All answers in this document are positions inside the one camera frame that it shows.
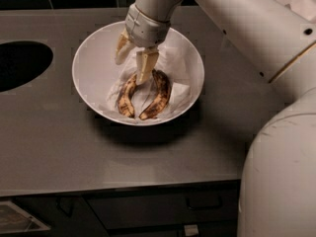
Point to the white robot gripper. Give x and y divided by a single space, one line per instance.
144 29

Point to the spotted yellow banana pair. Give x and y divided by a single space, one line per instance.
157 106

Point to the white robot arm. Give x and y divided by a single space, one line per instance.
277 191

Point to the white paper napkin in bowl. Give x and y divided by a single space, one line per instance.
171 62

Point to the large white bowl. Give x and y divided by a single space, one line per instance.
94 69

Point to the round black counter hole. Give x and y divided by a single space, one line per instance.
22 61

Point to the dark drawer front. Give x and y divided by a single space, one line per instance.
162 206

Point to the white label on drawer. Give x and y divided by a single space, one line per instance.
191 231

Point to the black drawer handle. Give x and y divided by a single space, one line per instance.
203 201

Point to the black cabinet handle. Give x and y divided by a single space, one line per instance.
65 206

